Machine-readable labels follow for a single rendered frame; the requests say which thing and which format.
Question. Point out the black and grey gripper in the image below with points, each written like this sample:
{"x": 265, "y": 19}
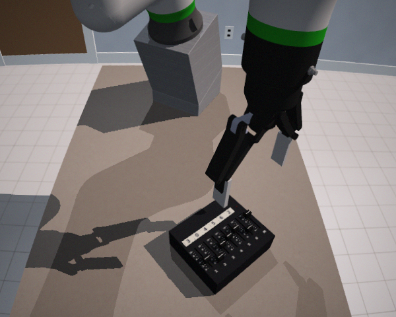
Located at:
{"x": 237, "y": 141}

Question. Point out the black lighting desk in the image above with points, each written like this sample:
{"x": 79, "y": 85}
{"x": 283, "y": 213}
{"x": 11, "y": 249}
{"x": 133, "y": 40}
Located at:
{"x": 219, "y": 243}

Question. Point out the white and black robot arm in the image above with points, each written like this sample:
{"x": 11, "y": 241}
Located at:
{"x": 282, "y": 42}

